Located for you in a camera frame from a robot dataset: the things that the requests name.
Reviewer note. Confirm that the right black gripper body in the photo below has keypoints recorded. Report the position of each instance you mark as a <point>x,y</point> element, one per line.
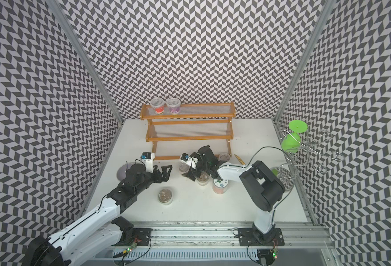
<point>201,167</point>

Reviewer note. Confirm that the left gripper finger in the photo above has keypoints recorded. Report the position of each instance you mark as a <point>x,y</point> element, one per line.
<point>162,178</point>
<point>166,170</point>

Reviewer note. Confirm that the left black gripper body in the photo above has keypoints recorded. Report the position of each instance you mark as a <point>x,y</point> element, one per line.
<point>150,178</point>

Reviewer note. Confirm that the orange wooden tiered shelf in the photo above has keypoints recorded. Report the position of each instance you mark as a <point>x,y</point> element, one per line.
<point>195,122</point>

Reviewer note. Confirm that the clear seed container red label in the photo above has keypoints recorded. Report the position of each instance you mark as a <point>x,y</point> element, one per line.
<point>158,105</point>

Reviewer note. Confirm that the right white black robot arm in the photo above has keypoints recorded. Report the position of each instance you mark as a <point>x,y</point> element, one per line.
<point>265,189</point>

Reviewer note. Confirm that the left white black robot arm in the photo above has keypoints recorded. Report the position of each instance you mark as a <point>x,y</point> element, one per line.
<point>101,227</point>

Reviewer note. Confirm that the clear seed container front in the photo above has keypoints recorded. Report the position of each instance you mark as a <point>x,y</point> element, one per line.
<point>165,196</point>

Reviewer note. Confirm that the clear seed container beige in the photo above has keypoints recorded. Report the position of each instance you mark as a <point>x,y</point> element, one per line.
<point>203,179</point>

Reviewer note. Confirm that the lilac stacked bowls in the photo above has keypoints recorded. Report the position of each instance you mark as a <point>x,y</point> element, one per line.
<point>121,173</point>

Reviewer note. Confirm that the pink jar floral lid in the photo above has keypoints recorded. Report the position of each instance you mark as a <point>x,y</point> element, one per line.
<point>220,186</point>

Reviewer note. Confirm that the green plastic goblet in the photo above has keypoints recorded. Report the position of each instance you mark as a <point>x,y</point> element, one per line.
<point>292,141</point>

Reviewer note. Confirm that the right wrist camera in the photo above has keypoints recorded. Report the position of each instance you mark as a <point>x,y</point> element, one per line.
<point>189,160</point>

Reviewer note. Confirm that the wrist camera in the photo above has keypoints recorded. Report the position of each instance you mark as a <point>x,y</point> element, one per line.
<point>189,160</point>
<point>147,159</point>

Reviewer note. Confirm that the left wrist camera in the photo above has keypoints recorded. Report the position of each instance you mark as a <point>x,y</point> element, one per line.
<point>147,159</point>

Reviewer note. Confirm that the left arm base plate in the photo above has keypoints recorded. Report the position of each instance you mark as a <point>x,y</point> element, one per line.
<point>141,236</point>

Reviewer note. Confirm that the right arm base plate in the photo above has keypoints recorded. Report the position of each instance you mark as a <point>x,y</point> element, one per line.
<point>252,236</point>

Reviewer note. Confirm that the silver wire cup rack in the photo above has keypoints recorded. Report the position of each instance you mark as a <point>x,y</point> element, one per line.
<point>289,170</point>

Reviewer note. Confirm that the aluminium front rail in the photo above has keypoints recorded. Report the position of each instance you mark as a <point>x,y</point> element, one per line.
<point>220,235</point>

